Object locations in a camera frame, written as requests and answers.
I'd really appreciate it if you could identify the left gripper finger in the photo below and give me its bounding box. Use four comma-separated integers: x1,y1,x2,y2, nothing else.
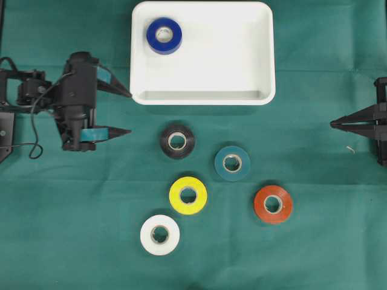
97,65,132,97
80,127,131,142

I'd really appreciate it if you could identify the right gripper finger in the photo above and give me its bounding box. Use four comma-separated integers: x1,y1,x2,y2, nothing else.
330,105,377,124
330,124,378,140

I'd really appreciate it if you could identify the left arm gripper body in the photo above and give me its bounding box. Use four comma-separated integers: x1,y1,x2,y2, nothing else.
54,51,99,151

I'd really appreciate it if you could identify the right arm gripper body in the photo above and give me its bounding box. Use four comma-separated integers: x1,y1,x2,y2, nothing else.
372,77,387,167

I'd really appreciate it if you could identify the blue tape roll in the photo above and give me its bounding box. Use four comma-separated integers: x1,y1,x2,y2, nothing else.
146,18,182,55

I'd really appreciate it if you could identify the black tape roll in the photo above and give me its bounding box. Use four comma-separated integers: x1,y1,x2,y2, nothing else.
159,123,195,160

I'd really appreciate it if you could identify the red tape roll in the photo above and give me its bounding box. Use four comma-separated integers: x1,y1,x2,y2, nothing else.
253,185,293,225

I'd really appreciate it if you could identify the white tape roll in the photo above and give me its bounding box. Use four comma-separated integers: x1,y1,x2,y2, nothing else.
140,214,180,256

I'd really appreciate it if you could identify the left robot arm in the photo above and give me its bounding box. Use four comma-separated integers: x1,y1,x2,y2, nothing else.
1,51,132,152

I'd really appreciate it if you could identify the yellow tape roll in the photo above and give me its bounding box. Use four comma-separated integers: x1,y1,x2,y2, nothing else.
169,176,207,215

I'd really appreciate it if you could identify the white plastic case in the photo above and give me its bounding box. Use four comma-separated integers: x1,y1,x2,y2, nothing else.
129,1,276,106

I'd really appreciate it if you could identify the teal tape roll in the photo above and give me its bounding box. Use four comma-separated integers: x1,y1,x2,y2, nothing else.
214,146,251,181

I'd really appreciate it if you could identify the thin black cable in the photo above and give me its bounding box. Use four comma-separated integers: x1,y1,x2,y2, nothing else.
0,71,75,160

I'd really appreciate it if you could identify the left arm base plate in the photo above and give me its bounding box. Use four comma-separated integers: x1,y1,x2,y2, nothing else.
0,112,15,162

